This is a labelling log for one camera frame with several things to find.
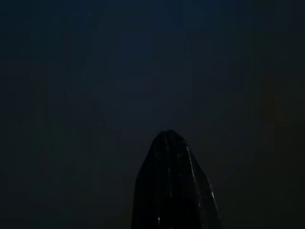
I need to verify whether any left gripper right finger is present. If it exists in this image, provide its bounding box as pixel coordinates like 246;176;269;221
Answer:
169;129;222;229

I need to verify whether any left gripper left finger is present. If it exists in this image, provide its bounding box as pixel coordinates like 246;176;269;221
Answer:
131;130;173;229

